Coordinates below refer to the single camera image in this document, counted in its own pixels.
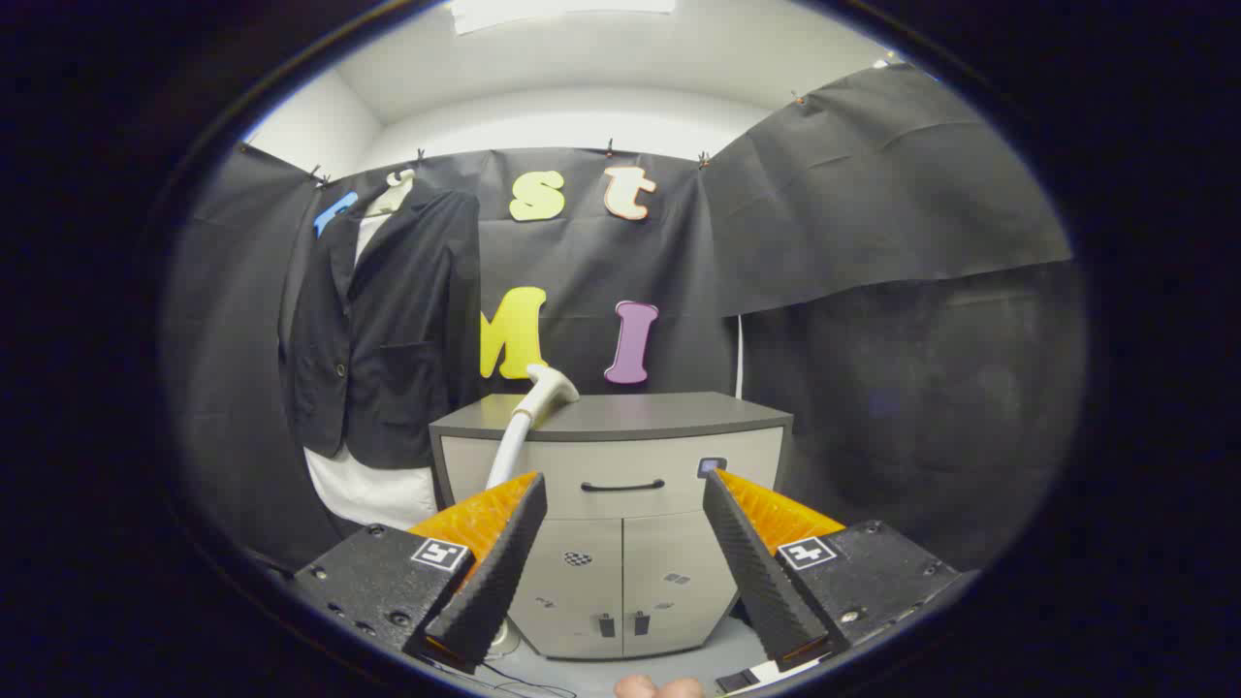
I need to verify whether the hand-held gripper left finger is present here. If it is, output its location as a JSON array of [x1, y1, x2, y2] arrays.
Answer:
[[294, 472, 549, 675]]

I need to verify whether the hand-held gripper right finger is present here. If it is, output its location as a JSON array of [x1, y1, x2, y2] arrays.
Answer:
[[702, 469, 963, 675]]

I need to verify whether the white shirt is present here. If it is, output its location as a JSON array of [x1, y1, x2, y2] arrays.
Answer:
[[303, 189, 439, 531]]

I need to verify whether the white garment steamer head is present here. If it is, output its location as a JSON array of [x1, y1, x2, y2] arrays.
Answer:
[[485, 365, 581, 492]]

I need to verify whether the black jacket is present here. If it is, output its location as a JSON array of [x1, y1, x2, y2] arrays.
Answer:
[[279, 179, 483, 471]]

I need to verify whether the grey cabinet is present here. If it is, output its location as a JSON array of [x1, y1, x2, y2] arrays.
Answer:
[[430, 392, 794, 662]]

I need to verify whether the black backdrop cloth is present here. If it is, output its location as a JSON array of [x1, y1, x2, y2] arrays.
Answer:
[[165, 63, 1087, 583]]

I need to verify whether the row of small backdrop clips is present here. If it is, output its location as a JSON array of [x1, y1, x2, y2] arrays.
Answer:
[[308, 92, 806, 185]]

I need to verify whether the ceiling light panel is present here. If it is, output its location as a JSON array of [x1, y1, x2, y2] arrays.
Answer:
[[451, 0, 677, 35]]

